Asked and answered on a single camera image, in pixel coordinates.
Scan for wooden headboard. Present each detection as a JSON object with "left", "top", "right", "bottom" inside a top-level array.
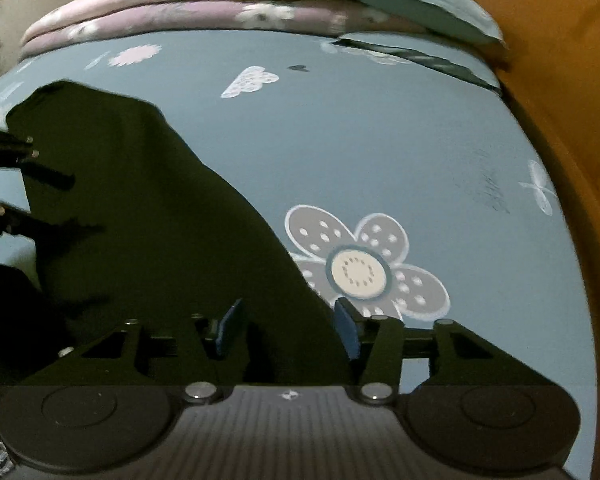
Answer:
[{"left": 467, "top": 0, "right": 600, "bottom": 361}]

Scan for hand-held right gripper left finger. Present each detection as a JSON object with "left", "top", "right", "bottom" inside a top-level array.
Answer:
[{"left": 67, "top": 297, "right": 246, "bottom": 402}]

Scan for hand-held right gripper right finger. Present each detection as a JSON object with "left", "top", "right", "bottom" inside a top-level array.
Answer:
[{"left": 334, "top": 297, "right": 511, "bottom": 405}]

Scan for black pants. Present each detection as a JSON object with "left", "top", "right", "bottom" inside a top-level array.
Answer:
[{"left": 0, "top": 80, "right": 361, "bottom": 386}]

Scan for bed with blue floral sheet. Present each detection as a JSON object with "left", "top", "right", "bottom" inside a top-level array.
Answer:
[{"left": 0, "top": 30, "right": 600, "bottom": 480}]

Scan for thick blue pillow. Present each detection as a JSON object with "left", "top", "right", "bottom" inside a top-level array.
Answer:
[{"left": 330, "top": 0, "right": 506, "bottom": 46}]

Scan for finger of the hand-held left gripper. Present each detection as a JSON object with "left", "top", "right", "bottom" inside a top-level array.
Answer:
[
  {"left": 0, "top": 191, "right": 46, "bottom": 242},
  {"left": 0, "top": 125, "right": 76, "bottom": 192}
]

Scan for purple floral quilt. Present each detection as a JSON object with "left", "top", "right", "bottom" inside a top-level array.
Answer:
[{"left": 20, "top": 0, "right": 396, "bottom": 58}]

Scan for flat blue pillow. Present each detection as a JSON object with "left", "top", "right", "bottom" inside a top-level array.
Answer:
[{"left": 332, "top": 32, "right": 503, "bottom": 93}]

